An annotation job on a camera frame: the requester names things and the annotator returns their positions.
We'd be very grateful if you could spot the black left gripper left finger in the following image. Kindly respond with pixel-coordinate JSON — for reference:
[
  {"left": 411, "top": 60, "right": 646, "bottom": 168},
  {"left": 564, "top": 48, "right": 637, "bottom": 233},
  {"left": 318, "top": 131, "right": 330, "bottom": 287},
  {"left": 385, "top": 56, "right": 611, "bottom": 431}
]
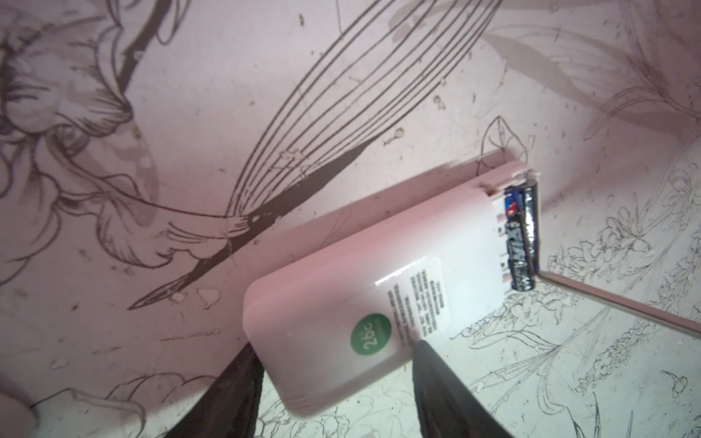
[{"left": 165, "top": 344, "right": 265, "bottom": 438}]

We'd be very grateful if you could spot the small metal screwdriver tool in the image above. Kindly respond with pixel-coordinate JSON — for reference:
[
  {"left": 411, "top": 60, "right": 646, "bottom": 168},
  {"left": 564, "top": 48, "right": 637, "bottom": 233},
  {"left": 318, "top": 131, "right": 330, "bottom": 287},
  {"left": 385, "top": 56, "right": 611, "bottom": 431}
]
[{"left": 535, "top": 271, "right": 700, "bottom": 339}]

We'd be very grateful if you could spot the black AAA battery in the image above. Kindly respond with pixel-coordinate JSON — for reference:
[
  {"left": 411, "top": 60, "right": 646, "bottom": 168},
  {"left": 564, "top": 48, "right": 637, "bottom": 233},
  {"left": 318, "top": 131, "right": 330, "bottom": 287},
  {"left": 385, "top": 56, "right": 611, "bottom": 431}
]
[{"left": 505, "top": 178, "right": 539, "bottom": 292}]

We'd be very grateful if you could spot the white remote control green sticker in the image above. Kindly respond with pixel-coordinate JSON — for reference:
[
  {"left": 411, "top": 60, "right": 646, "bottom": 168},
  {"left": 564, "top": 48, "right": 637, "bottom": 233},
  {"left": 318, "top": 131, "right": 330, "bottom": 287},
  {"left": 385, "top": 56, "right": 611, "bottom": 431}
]
[{"left": 242, "top": 162, "right": 531, "bottom": 417}]

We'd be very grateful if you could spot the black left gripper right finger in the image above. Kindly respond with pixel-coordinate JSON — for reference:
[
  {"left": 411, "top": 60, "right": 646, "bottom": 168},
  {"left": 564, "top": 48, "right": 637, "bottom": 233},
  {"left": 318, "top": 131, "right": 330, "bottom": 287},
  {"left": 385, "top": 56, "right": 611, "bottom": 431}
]
[{"left": 413, "top": 341, "right": 511, "bottom": 438}]

